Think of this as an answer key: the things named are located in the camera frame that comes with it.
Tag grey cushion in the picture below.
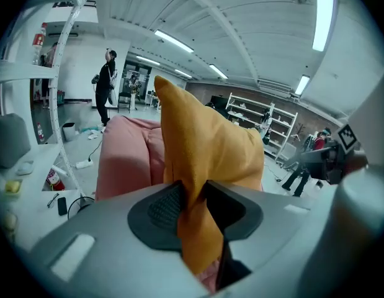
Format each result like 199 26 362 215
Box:
0 113 32 169

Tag black chair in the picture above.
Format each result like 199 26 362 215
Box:
117 91 132 114

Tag white metal shelf rack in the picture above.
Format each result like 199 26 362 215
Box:
0 0 103 198

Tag white open shelving unit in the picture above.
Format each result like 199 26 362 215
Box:
225 92 298 163

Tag black smartphone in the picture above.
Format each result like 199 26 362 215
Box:
56 196 69 217

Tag red label water bottle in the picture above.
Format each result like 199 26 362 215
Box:
31 22 48 66

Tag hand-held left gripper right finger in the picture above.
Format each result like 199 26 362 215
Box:
201 179 318 291

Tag black piano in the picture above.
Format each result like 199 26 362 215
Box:
209 95 230 112

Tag flower bouquet in vase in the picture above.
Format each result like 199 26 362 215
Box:
127 75 142 112

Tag white waste bin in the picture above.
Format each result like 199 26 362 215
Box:
61 122 77 143

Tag black eyeglasses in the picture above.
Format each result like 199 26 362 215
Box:
46 192 60 209

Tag white computer mouse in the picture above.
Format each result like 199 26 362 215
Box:
16 161 35 176

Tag pink sofa seat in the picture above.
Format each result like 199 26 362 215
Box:
94 115 264 294

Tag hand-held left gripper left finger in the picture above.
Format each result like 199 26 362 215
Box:
22 181 213 298

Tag orange cushion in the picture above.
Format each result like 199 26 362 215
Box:
153 74 266 276

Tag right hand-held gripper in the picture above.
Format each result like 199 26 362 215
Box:
300 73 384 186

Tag ceiling air conditioner unit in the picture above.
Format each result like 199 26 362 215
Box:
257 78 292 95

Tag yellow item in tray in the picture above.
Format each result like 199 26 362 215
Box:
4 179 24 196

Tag wooden coat rack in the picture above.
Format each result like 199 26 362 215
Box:
292 122 308 143

